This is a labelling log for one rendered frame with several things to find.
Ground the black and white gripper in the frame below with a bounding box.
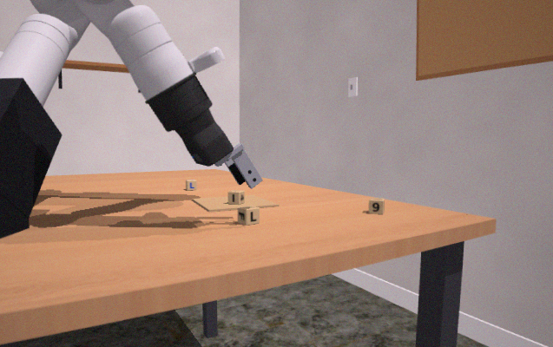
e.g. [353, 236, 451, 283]
[128, 42, 263, 189]

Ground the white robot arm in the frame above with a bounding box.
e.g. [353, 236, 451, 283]
[0, 0, 172, 106]

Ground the tan square mat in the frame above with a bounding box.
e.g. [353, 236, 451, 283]
[192, 195, 280, 212]

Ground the beige letter block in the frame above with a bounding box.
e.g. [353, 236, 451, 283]
[186, 180, 197, 191]
[238, 206, 260, 226]
[369, 198, 385, 214]
[228, 190, 245, 205]

